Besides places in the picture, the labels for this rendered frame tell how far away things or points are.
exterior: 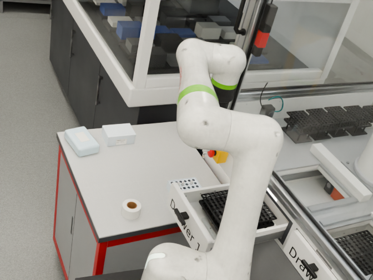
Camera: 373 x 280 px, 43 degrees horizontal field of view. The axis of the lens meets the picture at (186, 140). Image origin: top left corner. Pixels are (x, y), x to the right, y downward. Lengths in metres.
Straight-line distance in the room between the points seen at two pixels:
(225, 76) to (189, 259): 0.63
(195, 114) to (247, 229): 0.34
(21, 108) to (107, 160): 1.73
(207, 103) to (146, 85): 1.05
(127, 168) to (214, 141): 0.83
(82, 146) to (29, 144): 1.34
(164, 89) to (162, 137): 0.25
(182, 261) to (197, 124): 0.37
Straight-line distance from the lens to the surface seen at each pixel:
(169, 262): 1.29
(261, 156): 1.24
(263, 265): 1.92
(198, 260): 1.32
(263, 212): 1.76
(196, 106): 1.21
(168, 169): 2.03
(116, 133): 2.09
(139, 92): 2.25
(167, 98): 2.34
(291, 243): 1.72
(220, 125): 1.20
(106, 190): 1.88
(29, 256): 2.64
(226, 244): 1.31
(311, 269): 1.63
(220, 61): 1.59
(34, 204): 2.89
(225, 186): 1.81
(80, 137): 2.05
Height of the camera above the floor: 2.03
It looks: 35 degrees down
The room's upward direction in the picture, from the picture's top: 14 degrees clockwise
